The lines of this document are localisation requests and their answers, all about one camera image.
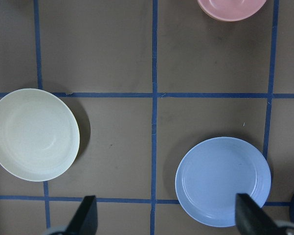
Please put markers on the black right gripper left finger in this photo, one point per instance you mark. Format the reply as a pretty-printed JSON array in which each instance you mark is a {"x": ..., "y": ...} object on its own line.
[{"x": 85, "y": 220}]

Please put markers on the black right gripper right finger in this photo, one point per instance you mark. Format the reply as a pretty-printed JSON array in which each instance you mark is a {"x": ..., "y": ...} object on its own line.
[{"x": 250, "y": 219}]

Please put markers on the cream white plate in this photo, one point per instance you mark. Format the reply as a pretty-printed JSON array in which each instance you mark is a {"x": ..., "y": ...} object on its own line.
[{"x": 39, "y": 135}]

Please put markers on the pink bowl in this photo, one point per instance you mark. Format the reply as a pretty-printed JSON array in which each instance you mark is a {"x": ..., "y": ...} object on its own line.
[{"x": 231, "y": 10}]

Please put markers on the blue plate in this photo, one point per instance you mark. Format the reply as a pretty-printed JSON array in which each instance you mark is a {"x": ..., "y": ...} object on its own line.
[{"x": 211, "y": 174}]

